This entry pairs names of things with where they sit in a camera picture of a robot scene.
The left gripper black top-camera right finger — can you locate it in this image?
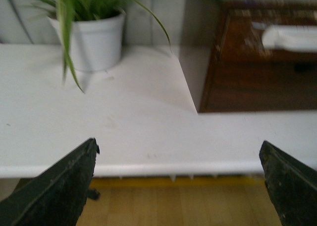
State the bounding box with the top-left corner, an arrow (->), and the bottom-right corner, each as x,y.
259,141 -> 317,226

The white cabinet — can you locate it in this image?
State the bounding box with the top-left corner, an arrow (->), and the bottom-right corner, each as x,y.
0,44 -> 317,178

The green spider plant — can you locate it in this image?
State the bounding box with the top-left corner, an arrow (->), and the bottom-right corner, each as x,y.
0,0 -> 204,94

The white cloth on rug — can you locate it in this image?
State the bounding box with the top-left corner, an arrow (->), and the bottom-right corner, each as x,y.
262,25 -> 317,53

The white plant pot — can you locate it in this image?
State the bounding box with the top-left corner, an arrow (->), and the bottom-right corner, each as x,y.
47,9 -> 126,72

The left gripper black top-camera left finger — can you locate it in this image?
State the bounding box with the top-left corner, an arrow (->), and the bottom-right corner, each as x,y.
0,138 -> 100,226

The brown patterned rug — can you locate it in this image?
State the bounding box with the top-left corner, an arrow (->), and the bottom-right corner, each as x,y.
199,1 -> 317,113

